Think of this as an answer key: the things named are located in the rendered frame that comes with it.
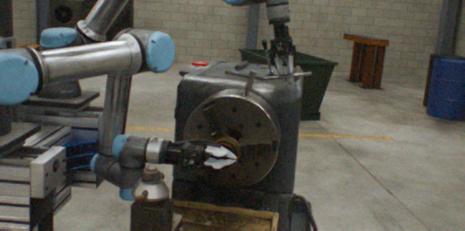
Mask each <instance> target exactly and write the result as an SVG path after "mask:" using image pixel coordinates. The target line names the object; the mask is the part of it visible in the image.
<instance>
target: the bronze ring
mask: <svg viewBox="0 0 465 231"><path fill-rule="evenodd" d="M215 143H217V144H219V145H221V146H222V147H224V149H228V150H230V151H231V152H232V153H233V154H234V155H235V156H236V157H237V160H238V159H239V158H240V155H241V147H240V145H239V144H238V142H237V141H236V140H234V139H233V138H232V137H229V136H221V137H219V138H217V139H216V140H215ZM237 160H236V161H237ZM236 161H235V162H236ZM235 162H233V164H234V163H235ZM233 164H231V165H227V166H224V167H222V168H221V169H225V168H227V167H230V166H232V165H233Z"/></svg>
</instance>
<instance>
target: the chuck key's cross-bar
mask: <svg viewBox="0 0 465 231"><path fill-rule="evenodd" d="M224 73H225V74H227V75H232V76H243V77H247V78H250V77H251V76H250V75H248V74H243V73H240V72H235V71H228V70H225V71H224ZM293 76H311V72H310V71H308V72H302V73H295V74H288V75H281V76H255V78H254V79H256V80H260V81H266V80H273V79H279V78H287V77H293Z"/></svg>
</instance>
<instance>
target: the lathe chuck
mask: <svg viewBox="0 0 465 231"><path fill-rule="evenodd" d="M243 95H244V92H242V91H224V92H220V93H218V94H216V95H212V96H210V97H209V98H208V99H206V101H205V102H203V103H202V104H200V105H199V106H198V107H197V109H196V110H195V111H194V112H192V114H191V115H190V116H189V118H188V121H187V123H186V126H185V128H184V140H191V139H196V138H199V139H202V140H213V141H214V139H213V138H212V136H211V134H212V131H211V130H210V129H209V128H208V122H207V120H206V116H205V115H204V113H203V111H204V110H205V107H204V105H203V104H206V103H207V102H209V101H211V100H212V99H213V100H214V102H215V104H216V106H217V108H218V110H219V112H220V113H221V114H222V116H223V119H224V121H225V123H226V124H227V126H228V129H229V130H236V131H238V132H239V133H240V134H241V135H242V138H243V139H252V140H277V152H273V151H272V152H271V155H257V156H256V157H253V156H246V158H239V159H238V160H237V161H236V162H235V163H234V164H233V165H232V166H230V167H227V168H225V169H220V170H219V172H218V174H217V175H216V176H215V177H214V180H213V182H212V184H213V185H214V186H215V185H217V186H219V187H223V188H226V189H240V188H244V187H247V186H252V185H253V184H255V183H257V182H259V181H260V180H261V179H262V178H263V177H264V176H266V175H267V174H268V173H269V172H270V169H271V168H272V167H273V165H274V164H275V162H276V159H277V155H278V151H279V144H280V130H279V126H278V121H277V118H276V117H275V115H274V113H273V112H272V111H271V109H270V108H269V106H268V105H267V104H265V103H264V102H263V101H261V100H260V99H259V98H258V97H256V96H254V95H251V94H248V95H249V96H250V97H247V96H243Z"/></svg>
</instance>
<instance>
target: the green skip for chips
mask: <svg viewBox="0 0 465 231"><path fill-rule="evenodd" d="M239 51H240V52H241V54H242V61H244V60H248V63H252V64H261V65H268V62H267V57H266V53H265V50H253V49H239ZM267 51H268V56H269V62H270V66H274V65H273V63H272V61H271V59H270V50H267ZM279 57H280V58H282V59H283V64H282V66H287V64H286V60H285V59H286V58H287V57H288V55H286V56H285V55H283V56H279ZM337 65H338V62H335V61H331V60H327V59H325V58H319V57H314V56H312V55H308V54H305V53H303V52H297V59H296V64H295V66H294V67H297V66H299V67H300V68H301V69H302V70H303V71H304V72H308V71H310V72H311V76H304V81H303V91H302V99H301V116H300V121H304V120H320V117H321V113H320V112H319V109H320V107H321V103H322V101H323V98H324V95H325V94H326V87H327V86H328V83H329V81H330V77H331V75H332V72H333V70H334V68H335V66H337Z"/></svg>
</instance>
